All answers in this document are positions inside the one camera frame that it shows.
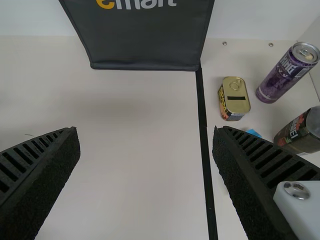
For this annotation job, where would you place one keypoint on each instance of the black strip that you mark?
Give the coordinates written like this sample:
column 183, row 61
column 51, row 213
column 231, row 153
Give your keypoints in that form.
column 203, row 150

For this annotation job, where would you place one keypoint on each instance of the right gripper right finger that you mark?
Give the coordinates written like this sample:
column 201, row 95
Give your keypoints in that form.
column 252, row 185

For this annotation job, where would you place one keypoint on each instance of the rectangular gold tin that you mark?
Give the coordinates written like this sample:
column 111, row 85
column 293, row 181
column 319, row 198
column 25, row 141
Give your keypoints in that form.
column 236, row 100

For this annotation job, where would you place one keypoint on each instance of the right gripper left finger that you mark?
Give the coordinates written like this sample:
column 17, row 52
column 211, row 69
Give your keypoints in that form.
column 32, row 180

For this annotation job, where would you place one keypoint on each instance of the dark coffee bottle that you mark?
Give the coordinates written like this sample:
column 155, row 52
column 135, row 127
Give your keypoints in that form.
column 300, row 137

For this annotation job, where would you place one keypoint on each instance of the blue wet wipes pack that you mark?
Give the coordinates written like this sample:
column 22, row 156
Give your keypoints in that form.
column 253, row 131

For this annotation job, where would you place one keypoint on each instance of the purple can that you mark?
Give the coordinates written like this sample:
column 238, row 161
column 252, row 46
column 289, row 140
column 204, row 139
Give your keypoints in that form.
column 280, row 77

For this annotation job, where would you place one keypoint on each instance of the dark grey bag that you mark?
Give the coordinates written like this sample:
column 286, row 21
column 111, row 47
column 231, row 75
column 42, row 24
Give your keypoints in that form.
column 145, row 37

